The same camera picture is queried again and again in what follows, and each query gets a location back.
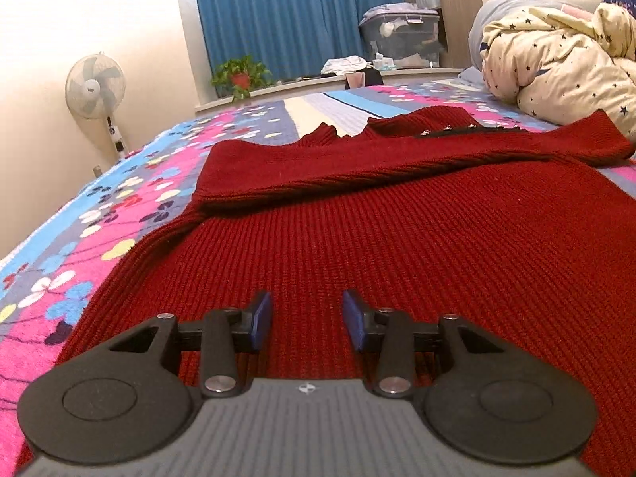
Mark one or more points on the blue window curtain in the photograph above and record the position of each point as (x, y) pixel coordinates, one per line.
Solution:
(290, 37)

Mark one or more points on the dark bag by windowsill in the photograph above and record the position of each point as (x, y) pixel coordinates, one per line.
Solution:
(363, 78)

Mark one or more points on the grey blue pillow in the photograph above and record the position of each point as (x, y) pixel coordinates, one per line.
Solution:
(494, 10)

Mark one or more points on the large clear storage bin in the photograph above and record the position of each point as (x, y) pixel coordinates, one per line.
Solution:
(403, 33)

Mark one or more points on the white clothes pile on sill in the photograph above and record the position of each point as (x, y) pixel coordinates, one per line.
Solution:
(343, 65)

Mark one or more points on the cream star pattern duvet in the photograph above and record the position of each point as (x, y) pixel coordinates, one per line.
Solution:
(560, 68)

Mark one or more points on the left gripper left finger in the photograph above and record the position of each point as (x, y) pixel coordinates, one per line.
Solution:
(138, 391)

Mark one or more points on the white standing fan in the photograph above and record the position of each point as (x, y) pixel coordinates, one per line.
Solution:
(94, 89)

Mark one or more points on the colourful floral bed blanket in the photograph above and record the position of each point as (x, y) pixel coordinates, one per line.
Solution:
(49, 281)

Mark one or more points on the dark red knit sweater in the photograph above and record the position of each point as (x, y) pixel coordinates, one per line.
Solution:
(520, 233)

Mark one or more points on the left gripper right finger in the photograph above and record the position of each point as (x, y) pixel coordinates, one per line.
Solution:
(479, 394)

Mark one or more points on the green potted plant red pot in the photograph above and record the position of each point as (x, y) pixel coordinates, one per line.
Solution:
(239, 77)

